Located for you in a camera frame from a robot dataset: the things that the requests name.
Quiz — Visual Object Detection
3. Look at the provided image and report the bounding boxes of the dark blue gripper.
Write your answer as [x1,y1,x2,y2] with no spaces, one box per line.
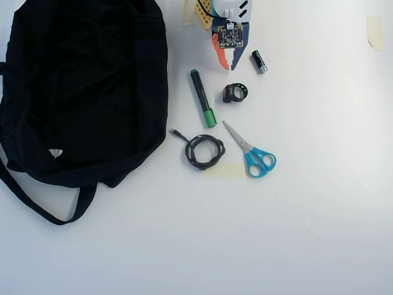
[210,0,254,72]

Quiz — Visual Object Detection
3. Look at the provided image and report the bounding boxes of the small black ring clip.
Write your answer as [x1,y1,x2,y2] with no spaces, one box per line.
[222,83,249,104]

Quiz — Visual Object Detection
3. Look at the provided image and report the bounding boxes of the yellow perforated robot base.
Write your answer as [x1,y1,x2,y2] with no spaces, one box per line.
[195,0,214,31]

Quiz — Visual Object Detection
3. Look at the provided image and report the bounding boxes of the black fabric bag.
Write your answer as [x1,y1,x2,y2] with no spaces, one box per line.
[0,0,169,227]

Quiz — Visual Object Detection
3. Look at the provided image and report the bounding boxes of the black cylindrical battery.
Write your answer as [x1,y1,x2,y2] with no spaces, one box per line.
[251,50,268,75]

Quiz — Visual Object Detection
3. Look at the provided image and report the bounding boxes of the black marker with green cap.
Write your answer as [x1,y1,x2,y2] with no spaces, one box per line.
[189,69,218,129]

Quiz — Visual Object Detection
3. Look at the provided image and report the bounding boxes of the beige masking tape strip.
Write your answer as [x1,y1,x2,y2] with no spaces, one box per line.
[366,16,384,53]
[201,162,251,179]
[181,0,197,25]

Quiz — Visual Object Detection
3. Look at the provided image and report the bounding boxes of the black camera circuit board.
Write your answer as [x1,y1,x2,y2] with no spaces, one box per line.
[211,23,248,50]

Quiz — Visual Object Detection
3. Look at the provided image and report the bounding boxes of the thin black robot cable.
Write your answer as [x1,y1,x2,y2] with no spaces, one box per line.
[196,0,220,20]

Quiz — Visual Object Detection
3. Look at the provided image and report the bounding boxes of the blue handled scissors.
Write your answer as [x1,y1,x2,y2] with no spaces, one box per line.
[222,120,277,179]

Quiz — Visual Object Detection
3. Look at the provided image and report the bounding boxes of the coiled black usb cable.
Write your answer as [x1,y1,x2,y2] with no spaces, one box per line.
[170,128,227,171]

